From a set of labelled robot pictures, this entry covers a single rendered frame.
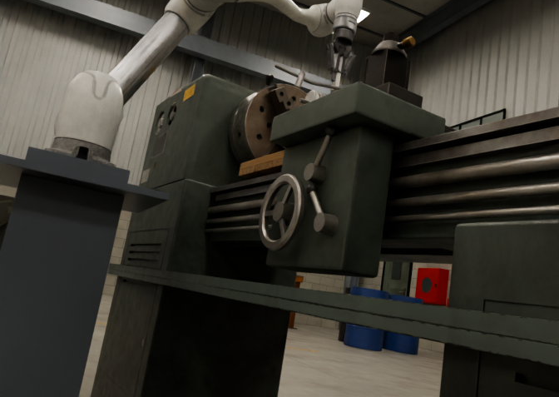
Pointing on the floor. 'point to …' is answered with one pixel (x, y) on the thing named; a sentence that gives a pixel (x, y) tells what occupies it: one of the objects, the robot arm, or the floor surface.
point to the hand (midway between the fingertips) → (335, 82)
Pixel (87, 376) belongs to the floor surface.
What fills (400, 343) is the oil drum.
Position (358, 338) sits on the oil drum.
